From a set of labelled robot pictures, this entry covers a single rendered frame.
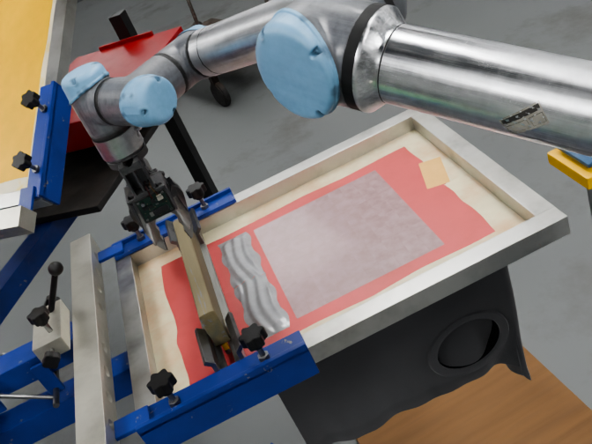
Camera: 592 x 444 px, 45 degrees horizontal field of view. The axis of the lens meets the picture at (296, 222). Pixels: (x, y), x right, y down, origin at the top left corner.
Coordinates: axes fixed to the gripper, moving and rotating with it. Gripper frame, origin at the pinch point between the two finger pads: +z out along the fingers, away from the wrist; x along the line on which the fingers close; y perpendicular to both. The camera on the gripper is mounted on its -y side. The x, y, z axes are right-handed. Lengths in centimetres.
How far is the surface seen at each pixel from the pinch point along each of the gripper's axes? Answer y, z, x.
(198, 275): 5.9, 6.2, 0.8
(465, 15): -293, 113, 192
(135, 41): -145, 2, 5
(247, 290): 3.3, 16.0, 7.2
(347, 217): -5.0, 16.6, 32.0
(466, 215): 12, 17, 50
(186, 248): -4.7, 6.3, 0.0
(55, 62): -68, -21, -12
